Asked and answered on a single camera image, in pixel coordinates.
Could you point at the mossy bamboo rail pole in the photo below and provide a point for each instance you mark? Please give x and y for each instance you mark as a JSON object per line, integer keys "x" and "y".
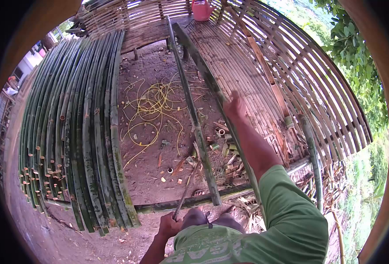
{"x": 163, "y": 208}

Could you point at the person's right hand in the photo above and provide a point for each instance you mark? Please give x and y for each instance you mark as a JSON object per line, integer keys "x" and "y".
{"x": 235, "y": 109}

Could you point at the pink watering can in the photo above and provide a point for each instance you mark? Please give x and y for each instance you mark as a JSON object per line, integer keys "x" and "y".
{"x": 201, "y": 10}

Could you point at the short green bamboo pole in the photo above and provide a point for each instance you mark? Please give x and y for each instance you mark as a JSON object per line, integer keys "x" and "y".
{"x": 313, "y": 155}

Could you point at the person's left fingers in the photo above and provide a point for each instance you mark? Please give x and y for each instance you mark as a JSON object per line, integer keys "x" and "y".
{"x": 177, "y": 226}

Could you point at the person's left hand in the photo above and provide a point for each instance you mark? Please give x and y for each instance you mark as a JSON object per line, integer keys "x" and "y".
{"x": 168, "y": 227}

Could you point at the long green bamboo pole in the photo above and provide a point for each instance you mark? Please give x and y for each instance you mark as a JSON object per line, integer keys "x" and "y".
{"x": 202, "y": 67}
{"x": 194, "y": 122}

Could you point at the person's legs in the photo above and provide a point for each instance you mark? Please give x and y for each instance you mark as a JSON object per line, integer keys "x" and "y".
{"x": 194, "y": 219}

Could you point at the white building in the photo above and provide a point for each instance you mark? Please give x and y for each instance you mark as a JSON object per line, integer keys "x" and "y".
{"x": 26, "y": 66}

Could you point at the pile of bamboo offcuts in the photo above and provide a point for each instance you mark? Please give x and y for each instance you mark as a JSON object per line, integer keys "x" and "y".
{"x": 225, "y": 148}

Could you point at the slatted bamboo platform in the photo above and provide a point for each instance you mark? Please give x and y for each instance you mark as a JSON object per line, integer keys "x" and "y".
{"x": 280, "y": 72}

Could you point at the person's body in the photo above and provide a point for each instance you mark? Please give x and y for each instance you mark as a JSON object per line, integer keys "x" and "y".
{"x": 280, "y": 224}

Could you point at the pile of green bamboo poles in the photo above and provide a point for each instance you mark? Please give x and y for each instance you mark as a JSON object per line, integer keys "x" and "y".
{"x": 72, "y": 125}

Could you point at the green leafy tree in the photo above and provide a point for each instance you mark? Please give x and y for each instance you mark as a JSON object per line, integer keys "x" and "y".
{"x": 356, "y": 56}

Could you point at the long dark machete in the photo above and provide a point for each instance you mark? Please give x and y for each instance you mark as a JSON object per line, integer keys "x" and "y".
{"x": 188, "y": 188}

